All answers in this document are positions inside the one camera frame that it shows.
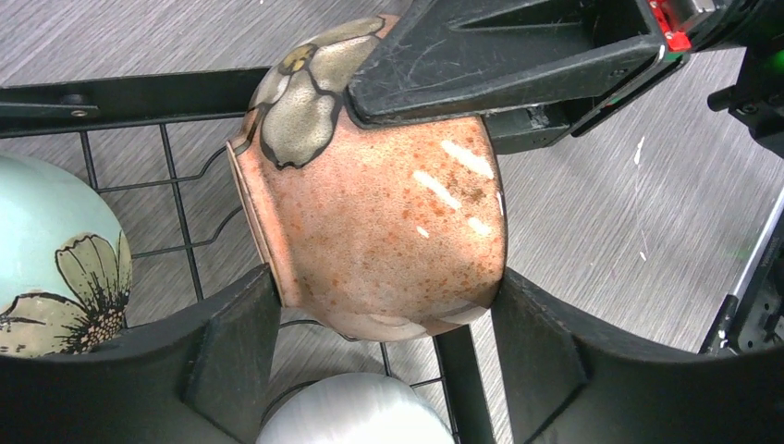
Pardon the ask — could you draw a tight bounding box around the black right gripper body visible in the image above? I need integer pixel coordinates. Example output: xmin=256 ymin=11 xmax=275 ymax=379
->
xmin=484 ymin=1 xmax=783 ymax=154

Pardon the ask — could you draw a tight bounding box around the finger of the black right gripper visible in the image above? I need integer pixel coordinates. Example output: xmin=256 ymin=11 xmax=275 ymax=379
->
xmin=348 ymin=1 xmax=664 ymax=126

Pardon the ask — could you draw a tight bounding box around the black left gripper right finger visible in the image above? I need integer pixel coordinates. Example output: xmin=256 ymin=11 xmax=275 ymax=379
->
xmin=491 ymin=270 xmax=783 ymax=443

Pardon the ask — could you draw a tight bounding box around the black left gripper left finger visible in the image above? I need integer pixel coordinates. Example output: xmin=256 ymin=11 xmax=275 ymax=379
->
xmin=1 ymin=265 xmax=280 ymax=443

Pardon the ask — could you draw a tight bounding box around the light green bowl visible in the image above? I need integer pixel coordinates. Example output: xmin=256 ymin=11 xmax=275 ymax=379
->
xmin=1 ymin=153 xmax=132 ymax=358

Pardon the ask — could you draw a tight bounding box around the brown striped bowl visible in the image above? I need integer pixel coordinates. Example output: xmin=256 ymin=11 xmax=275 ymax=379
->
xmin=227 ymin=15 xmax=508 ymax=341

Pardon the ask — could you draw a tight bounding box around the black wire dish rack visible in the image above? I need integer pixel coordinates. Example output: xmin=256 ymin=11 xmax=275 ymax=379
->
xmin=1 ymin=68 xmax=499 ymax=443

